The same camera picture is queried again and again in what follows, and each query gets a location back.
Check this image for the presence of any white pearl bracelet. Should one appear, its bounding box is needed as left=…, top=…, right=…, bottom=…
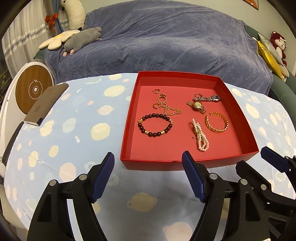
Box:
left=191, top=118, right=210, bottom=153

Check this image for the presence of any gold wristwatch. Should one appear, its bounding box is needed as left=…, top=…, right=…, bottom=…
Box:
left=187, top=101, right=206, bottom=114

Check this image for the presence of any gold hoop earring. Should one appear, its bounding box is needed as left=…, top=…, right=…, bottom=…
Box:
left=152, top=103, right=162, bottom=109
left=152, top=89, right=160, bottom=94

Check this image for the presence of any black bead bracelet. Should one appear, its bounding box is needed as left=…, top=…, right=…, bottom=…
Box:
left=137, top=112, right=174, bottom=138

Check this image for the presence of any silver wristwatch blue dial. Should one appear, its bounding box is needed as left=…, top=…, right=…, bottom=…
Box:
left=193, top=93, right=221, bottom=102

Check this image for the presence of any light blue planet-print cloth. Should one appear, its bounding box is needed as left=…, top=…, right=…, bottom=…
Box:
left=4, top=73, right=295, bottom=240

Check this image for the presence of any red shallow cardboard tray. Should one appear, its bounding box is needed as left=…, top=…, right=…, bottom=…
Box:
left=120, top=71, right=258, bottom=171

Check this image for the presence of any gold satin pillow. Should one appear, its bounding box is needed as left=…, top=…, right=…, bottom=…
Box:
left=256, top=41, right=285, bottom=81

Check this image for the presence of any brown flat pouch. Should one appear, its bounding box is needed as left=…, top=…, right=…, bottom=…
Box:
left=24, top=83, right=69, bottom=126

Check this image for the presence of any red monkey plush toy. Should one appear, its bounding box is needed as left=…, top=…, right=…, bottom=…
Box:
left=270, top=31, right=287, bottom=67

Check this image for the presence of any silver grey pillow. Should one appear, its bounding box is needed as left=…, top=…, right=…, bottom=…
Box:
left=258, top=32, right=283, bottom=65

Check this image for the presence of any round wooden-top side table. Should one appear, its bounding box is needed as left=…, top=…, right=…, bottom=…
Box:
left=1, top=62, right=54, bottom=156

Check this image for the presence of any blue-grey velvet bed cover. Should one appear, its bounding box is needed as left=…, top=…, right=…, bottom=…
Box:
left=44, top=1, right=273, bottom=94

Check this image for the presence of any cream flower-shaped cushion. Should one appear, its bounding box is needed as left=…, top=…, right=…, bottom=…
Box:
left=39, top=30, right=80, bottom=50

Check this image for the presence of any grey plush toy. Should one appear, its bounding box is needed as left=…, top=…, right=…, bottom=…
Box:
left=63, top=27, right=102, bottom=57

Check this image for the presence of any white sheer curtain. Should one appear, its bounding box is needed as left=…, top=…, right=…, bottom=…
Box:
left=1, top=0, right=59, bottom=78

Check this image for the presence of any red ribbon bow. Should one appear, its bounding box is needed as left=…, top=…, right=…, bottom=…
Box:
left=45, top=13, right=58, bottom=31

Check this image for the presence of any white long plush toy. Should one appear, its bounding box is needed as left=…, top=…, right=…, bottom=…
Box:
left=60, top=0, right=86, bottom=30

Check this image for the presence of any blue curtain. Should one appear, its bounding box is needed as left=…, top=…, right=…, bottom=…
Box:
left=50, top=0, right=68, bottom=34

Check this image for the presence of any gold chain bangle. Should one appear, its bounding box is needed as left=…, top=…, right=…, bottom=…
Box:
left=205, top=111, right=229, bottom=133

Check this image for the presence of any green bed frame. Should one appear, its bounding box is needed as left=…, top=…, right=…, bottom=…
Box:
left=242, top=24, right=295, bottom=125

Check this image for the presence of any gold chain with ring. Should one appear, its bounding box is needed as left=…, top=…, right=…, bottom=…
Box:
left=157, top=93, right=183, bottom=117

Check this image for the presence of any framed orange wall picture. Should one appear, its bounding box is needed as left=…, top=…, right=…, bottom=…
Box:
left=244, top=0, right=259, bottom=10

